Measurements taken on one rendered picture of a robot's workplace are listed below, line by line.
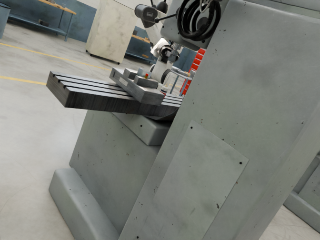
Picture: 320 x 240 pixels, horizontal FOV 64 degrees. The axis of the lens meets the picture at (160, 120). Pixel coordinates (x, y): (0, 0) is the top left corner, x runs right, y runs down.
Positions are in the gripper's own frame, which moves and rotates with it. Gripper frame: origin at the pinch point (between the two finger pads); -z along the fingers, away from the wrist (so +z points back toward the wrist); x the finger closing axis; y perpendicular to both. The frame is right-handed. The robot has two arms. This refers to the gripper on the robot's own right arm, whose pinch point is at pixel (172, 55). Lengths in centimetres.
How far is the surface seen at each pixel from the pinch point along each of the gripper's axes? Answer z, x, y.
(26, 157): 59, -57, 124
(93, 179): 0, -18, 94
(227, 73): -57, -3, -6
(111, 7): 604, 69, -12
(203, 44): -28.9, -1.6, -12.4
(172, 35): -6.7, -8.1, -10.2
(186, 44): -10.5, -0.3, -9.4
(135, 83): -13.5, -20.1, 19.3
